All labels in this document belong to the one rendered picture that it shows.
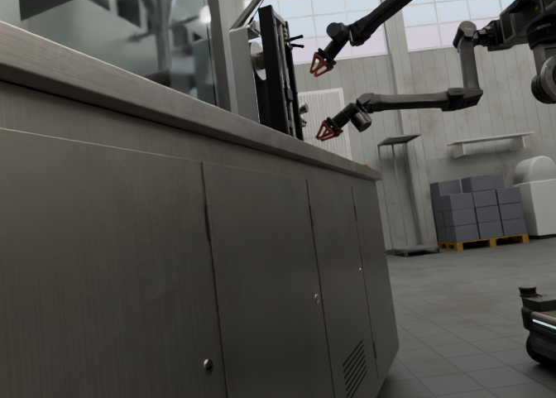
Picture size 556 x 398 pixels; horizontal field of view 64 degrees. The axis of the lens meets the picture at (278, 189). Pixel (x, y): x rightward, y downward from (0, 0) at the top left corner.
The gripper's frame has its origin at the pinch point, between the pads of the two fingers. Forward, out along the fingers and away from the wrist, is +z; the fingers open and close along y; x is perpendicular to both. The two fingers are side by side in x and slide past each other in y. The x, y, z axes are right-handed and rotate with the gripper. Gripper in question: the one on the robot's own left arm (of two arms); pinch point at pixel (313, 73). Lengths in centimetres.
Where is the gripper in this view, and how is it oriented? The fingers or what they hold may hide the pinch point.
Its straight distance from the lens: 191.9
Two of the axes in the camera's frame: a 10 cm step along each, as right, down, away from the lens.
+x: -6.9, -6.6, 3.0
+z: -6.2, 7.5, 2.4
